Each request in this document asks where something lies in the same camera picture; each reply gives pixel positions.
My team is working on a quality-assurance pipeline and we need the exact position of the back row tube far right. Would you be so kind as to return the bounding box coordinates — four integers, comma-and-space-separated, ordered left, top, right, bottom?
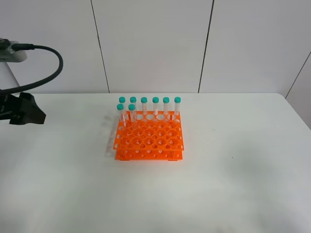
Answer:
174, 97, 181, 119

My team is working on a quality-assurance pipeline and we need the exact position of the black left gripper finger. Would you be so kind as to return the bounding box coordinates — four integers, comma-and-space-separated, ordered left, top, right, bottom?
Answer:
9, 92, 46, 125

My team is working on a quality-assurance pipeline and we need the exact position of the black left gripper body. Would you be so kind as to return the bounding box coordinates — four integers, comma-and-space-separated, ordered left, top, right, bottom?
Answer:
0, 95, 12, 120

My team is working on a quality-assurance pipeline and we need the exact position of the orange test tube rack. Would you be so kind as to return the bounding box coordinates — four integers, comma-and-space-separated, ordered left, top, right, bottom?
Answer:
113, 111, 185, 161

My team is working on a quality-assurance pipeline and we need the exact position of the black left camera cable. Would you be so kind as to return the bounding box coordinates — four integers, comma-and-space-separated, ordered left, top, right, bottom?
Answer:
0, 42, 64, 96

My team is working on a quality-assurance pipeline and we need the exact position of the teal capped test tube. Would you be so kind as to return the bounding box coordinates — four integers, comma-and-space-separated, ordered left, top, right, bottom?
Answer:
128, 103, 137, 129

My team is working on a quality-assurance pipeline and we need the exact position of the back row tube far left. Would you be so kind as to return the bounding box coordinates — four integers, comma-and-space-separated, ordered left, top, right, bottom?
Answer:
119, 96, 126, 114

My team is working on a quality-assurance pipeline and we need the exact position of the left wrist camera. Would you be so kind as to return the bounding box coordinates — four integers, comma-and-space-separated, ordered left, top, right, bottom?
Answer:
0, 38, 27, 63

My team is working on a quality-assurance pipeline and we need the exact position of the second row tube left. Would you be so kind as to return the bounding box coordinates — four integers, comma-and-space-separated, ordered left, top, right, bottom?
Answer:
117, 103, 126, 126

